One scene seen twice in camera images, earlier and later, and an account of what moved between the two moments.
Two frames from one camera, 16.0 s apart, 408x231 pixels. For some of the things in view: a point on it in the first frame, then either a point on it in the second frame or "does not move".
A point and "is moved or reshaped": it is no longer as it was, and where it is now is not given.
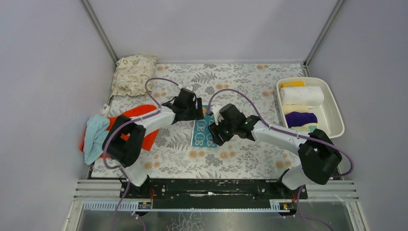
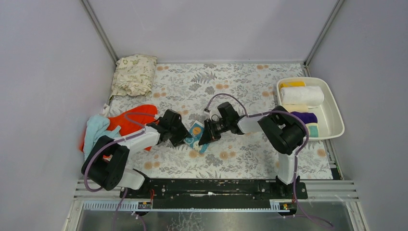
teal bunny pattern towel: [202, 136] is moved or reshaped
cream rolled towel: [288, 108] does not move
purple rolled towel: [297, 119] does not move
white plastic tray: [329, 118] does not move
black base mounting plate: [210, 194] does not move
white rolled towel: [312, 96] does not move
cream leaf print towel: [131, 74] does not move
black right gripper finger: [221, 134] -> [207, 135]
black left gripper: [197, 108] -> [178, 132]
